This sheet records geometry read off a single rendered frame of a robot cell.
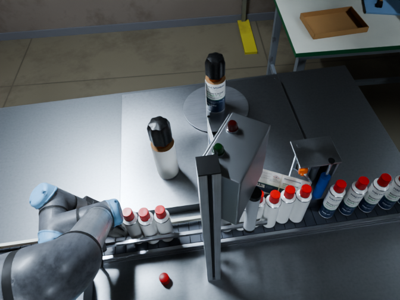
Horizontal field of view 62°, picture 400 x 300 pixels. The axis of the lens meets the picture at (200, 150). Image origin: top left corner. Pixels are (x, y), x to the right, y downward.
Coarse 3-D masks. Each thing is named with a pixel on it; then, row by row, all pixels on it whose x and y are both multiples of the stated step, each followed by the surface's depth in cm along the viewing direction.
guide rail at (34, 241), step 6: (192, 216) 122; (198, 216) 121; (174, 222) 121; (180, 222) 122; (186, 222) 122; (24, 240) 119; (30, 240) 119; (36, 240) 119; (0, 246) 118; (6, 246) 119; (12, 246) 119
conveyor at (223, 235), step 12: (396, 204) 125; (312, 216) 123; (336, 216) 123; (348, 216) 123; (360, 216) 122; (372, 216) 122; (180, 228) 123; (192, 228) 123; (264, 228) 121; (276, 228) 121; (288, 228) 121; (108, 240) 121; (120, 240) 121; (180, 240) 120; (192, 240) 120; (0, 252) 120; (108, 252) 118; (120, 252) 118
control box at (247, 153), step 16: (224, 128) 73; (240, 128) 72; (256, 128) 72; (224, 144) 70; (240, 144) 70; (256, 144) 70; (224, 160) 67; (240, 160) 67; (256, 160) 71; (224, 176) 65; (240, 176) 65; (256, 176) 79; (224, 192) 69; (240, 192) 67; (224, 208) 75; (240, 208) 75
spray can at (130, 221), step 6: (126, 210) 105; (126, 216) 104; (132, 216) 106; (126, 222) 107; (132, 222) 107; (138, 222) 110; (126, 228) 110; (132, 228) 109; (138, 228) 111; (132, 234) 112; (138, 234) 114
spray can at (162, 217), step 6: (156, 210) 105; (162, 210) 105; (156, 216) 108; (162, 216) 106; (168, 216) 108; (156, 222) 108; (162, 222) 107; (168, 222) 109; (162, 228) 110; (168, 228) 112; (162, 234) 114; (162, 240) 120; (168, 240) 119
